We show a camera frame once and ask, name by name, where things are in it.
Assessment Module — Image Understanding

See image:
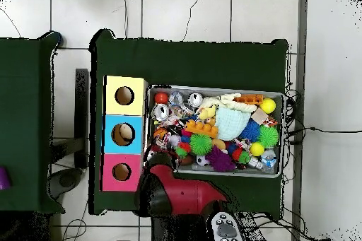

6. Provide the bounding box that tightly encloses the wooden box with three holes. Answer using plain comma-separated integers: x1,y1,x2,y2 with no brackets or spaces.
100,75,149,193

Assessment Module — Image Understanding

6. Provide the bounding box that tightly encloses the small baseball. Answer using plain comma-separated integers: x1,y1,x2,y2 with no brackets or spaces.
168,134,182,148

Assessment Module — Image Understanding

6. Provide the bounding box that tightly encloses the orange toy building brick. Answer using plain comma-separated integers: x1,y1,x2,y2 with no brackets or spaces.
185,119,219,139

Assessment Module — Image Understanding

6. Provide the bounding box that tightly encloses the yellow plush duck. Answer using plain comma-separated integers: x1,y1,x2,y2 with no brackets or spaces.
197,105,217,120

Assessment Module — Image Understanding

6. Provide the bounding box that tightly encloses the small basketball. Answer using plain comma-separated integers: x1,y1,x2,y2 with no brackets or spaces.
153,127,170,140

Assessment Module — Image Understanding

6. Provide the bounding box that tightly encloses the red-orange ball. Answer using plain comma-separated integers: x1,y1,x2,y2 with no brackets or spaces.
153,91,170,105

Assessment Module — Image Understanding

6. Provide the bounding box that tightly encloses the bright green spiky ball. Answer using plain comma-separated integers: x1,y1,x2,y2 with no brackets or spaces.
189,133,214,155

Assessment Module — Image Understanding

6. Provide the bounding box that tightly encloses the mint green cloth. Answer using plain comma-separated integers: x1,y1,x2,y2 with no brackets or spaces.
214,106,252,141

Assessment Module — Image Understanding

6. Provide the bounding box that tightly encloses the purple spiky toy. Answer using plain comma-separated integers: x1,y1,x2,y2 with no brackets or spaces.
204,145,236,172

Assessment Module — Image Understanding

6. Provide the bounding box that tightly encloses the dark green table cloth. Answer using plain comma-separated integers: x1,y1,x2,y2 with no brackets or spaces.
88,28,291,221

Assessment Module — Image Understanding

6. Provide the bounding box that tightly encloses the blue spiky ball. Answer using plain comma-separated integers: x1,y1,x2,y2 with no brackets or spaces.
239,118,262,143

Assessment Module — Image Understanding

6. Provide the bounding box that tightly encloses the dark grey rounded base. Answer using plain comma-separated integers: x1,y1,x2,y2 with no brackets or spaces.
46,167,84,201

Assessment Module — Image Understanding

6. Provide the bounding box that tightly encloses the green cloth side table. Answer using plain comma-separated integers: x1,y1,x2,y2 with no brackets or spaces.
0,31,66,213

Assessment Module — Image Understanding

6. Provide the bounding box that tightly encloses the shallow wire mesh bin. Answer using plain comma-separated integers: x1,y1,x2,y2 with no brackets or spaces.
145,83,285,179

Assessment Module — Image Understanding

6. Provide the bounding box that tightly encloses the black power cable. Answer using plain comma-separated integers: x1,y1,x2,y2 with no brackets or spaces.
285,126,362,139

